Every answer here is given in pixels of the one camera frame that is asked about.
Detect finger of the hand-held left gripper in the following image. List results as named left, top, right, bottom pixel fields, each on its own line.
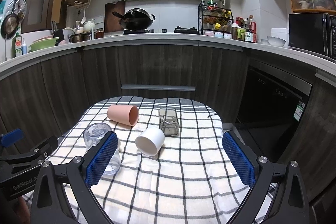
left=0, top=128, right=24, bottom=148
left=0, top=135, right=59, bottom=165

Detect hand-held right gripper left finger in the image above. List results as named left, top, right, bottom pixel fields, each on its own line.
left=30, top=132, right=121, bottom=224

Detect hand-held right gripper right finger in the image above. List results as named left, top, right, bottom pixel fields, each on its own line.
left=222, top=130, right=310, bottom=224

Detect clear plastic cup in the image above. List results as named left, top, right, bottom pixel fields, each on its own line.
left=83, top=123, right=121, bottom=175

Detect pink cup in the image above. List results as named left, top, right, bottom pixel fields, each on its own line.
left=107, top=105, right=139, bottom=127

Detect white cup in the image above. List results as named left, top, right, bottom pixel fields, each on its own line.
left=135, top=127, right=165, bottom=157

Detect grey square glass cup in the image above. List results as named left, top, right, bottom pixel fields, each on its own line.
left=158, top=108, right=180, bottom=137

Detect black built-in dishwasher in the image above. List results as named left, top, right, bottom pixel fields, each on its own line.
left=235, top=60, right=313, bottom=161

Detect black white checkered cloth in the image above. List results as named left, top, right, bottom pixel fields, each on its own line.
left=22, top=96, right=279, bottom=224

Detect green dish soap bottle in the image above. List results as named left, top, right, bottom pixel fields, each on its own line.
left=12, top=32, right=24, bottom=58

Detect green plastic basin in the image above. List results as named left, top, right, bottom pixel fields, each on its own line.
left=28, top=37, right=59, bottom=52

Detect dark wood base cabinets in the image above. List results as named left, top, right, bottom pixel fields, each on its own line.
left=0, top=42, right=336, bottom=203

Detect hanging frying pan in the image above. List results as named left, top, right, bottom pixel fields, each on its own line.
left=0, top=14, right=19, bottom=39

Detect black knife block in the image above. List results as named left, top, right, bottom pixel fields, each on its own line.
left=51, top=21, right=65, bottom=41

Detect steel pot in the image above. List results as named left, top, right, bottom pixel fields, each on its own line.
left=70, top=32, right=92, bottom=43

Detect dark sauce bottle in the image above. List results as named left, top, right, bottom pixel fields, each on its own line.
left=245, top=15, right=258, bottom=43

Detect white rice cooker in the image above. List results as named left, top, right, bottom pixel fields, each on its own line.
left=271, top=28, right=289, bottom=42

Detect white teapot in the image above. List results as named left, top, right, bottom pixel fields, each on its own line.
left=83, top=19, right=96, bottom=32

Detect black gas stove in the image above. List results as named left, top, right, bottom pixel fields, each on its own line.
left=123, top=27, right=200, bottom=35

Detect dark brown cutting board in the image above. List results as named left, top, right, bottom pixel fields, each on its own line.
left=104, top=0, right=126, bottom=33

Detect row of seasoning bottles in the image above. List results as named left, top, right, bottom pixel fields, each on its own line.
left=201, top=0, right=233, bottom=31

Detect black wok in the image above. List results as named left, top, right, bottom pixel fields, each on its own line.
left=112, top=8, right=156, bottom=30

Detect black microwave oven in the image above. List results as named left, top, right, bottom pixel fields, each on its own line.
left=289, top=13, right=336, bottom=61

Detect grey drawer handle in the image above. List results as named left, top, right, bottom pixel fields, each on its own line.
left=121, top=84, right=196, bottom=92

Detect green handled jar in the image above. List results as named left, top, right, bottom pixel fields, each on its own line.
left=232, top=25, right=246, bottom=41

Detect black wire spice rack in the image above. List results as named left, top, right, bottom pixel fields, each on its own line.
left=198, top=3, right=234, bottom=36

